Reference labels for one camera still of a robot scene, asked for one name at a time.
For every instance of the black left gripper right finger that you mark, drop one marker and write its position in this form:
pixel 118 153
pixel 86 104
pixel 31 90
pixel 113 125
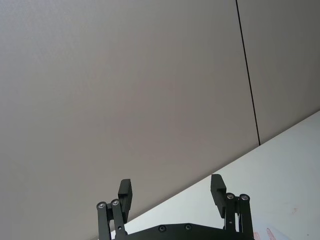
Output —
pixel 217 192

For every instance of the white table surface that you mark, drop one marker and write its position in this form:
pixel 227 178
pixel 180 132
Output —
pixel 275 175

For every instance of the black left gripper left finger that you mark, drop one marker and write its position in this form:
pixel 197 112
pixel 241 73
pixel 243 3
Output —
pixel 125 192

